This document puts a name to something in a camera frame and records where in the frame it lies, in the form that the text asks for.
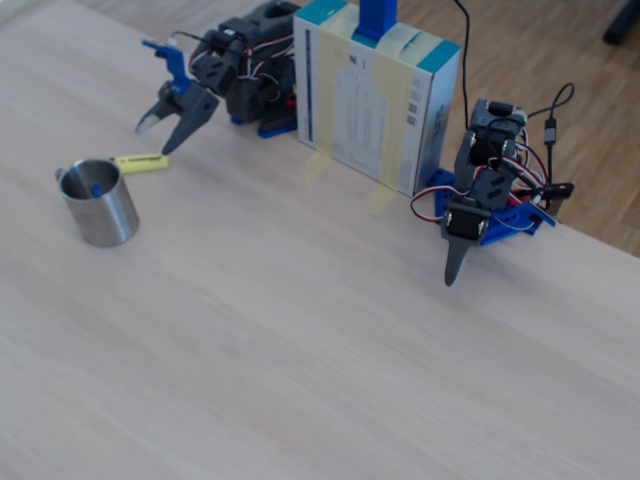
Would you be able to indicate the dark grey camera-carrying robot arm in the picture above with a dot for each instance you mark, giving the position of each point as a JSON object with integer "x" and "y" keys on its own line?
{"x": 265, "y": 30}

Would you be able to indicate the blue base plate under camera arm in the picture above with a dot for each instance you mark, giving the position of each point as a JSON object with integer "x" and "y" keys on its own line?
{"x": 275, "y": 131}

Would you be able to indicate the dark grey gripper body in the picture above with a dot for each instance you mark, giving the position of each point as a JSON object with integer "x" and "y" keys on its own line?
{"x": 196, "y": 106}

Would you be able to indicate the silver metal cup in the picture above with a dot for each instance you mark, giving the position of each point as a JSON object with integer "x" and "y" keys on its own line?
{"x": 100, "y": 220}

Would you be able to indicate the idle gripper grey finger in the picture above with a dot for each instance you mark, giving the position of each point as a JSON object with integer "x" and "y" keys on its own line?
{"x": 457, "y": 260}

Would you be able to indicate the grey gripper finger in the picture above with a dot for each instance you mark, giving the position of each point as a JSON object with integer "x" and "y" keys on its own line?
{"x": 187, "y": 127}
{"x": 152, "y": 119}

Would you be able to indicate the dark grey idle robot arm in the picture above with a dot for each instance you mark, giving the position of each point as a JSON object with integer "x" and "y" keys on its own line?
{"x": 487, "y": 125}

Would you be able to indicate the blue camera stand post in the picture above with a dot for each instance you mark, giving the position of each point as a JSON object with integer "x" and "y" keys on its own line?
{"x": 375, "y": 20}

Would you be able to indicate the black furniture foot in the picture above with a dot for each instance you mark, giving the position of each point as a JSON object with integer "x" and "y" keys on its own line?
{"x": 625, "y": 25}

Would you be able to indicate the white and teal cardboard box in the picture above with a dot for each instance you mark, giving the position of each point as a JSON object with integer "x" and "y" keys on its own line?
{"x": 360, "y": 115}

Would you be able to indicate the idle arm gripper body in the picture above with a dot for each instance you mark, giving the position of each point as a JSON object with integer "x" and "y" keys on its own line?
{"x": 465, "y": 224}

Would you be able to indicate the blue capped ballpoint pen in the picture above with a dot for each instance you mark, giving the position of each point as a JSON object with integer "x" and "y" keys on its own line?
{"x": 96, "y": 190}

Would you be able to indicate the yellow highlighter with black cap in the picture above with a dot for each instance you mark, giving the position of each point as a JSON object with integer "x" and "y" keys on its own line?
{"x": 142, "y": 163}

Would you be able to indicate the beige masking tape strip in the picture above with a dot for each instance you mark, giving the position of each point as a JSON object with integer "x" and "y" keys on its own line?
{"x": 332, "y": 100}
{"x": 395, "y": 100}

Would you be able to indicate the blue camera mount bracket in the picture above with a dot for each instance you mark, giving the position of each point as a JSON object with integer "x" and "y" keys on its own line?
{"x": 175, "y": 65}

